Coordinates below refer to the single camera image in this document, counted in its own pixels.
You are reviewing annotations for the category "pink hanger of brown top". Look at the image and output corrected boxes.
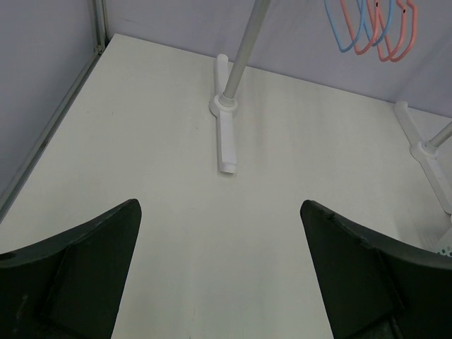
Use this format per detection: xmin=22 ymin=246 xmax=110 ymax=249
xmin=375 ymin=0 xmax=418 ymax=63

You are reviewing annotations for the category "white metal clothes rack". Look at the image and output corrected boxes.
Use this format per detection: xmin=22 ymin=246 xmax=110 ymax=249
xmin=209 ymin=1 xmax=451 ymax=214

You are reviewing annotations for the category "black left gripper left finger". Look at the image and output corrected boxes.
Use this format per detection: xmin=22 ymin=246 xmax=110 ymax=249
xmin=1 ymin=199 xmax=142 ymax=338

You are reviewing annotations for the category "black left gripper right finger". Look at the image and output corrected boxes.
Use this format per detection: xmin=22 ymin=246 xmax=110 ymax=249
xmin=300 ymin=200 xmax=451 ymax=338

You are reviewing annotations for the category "blue wire hanger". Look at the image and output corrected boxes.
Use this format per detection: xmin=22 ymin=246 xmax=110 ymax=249
xmin=323 ymin=0 xmax=367 ymax=53

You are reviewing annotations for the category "blue hanger of mauve top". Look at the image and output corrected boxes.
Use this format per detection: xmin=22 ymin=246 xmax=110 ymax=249
xmin=363 ymin=0 xmax=396 ymax=47

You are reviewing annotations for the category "pink hanger of grey top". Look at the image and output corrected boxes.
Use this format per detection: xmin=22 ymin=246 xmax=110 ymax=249
xmin=340 ymin=1 xmax=380 ymax=55

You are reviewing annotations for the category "white plastic basket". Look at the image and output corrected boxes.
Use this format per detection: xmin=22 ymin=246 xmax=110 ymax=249
xmin=421 ymin=222 xmax=451 ymax=258

